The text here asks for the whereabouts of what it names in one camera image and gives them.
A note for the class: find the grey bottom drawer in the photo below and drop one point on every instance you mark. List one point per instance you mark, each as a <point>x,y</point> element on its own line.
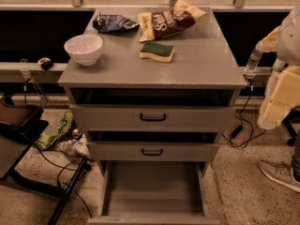
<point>152,193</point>

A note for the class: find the grey drawer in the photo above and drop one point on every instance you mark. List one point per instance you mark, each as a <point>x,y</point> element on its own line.
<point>152,193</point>
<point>152,118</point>
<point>153,151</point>

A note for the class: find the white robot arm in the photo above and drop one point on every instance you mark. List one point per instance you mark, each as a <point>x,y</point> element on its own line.
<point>282,92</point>

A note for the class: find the grey drawer cabinet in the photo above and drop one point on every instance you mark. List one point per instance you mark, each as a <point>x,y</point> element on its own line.
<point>203,72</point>

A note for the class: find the grey top drawer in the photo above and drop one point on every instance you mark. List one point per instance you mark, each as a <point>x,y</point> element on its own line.
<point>152,118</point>

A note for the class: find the grey middle drawer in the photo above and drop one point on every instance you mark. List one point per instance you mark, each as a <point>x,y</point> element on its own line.
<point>153,151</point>

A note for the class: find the green yellow sponge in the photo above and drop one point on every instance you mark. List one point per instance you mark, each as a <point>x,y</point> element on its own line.
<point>157,52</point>

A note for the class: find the brown chip bag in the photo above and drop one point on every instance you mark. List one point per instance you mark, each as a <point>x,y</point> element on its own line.
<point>166,23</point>

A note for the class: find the crumpled clear plastic wrap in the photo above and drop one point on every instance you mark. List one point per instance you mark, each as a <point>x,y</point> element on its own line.
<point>75,148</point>

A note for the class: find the white bowl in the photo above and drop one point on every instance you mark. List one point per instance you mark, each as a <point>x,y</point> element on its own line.
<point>84,49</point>

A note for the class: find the blue crumpled chip bag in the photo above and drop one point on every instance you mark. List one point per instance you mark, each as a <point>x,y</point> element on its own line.
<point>108,23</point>

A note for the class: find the clear water bottle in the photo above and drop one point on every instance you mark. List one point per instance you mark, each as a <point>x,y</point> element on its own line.
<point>253,61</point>

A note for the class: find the black yellow tape measure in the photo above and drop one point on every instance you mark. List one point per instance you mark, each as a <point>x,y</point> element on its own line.
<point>45,63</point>

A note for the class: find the green snack bag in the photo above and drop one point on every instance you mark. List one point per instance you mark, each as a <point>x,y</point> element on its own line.
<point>46,141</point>

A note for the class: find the black side table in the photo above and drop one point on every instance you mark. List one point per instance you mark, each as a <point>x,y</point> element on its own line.
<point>20,128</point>

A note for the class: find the black stand leg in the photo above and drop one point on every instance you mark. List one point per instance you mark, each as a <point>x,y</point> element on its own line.
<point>288,124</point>

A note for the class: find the grey sneaker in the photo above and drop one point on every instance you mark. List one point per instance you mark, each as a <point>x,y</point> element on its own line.
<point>281,173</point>

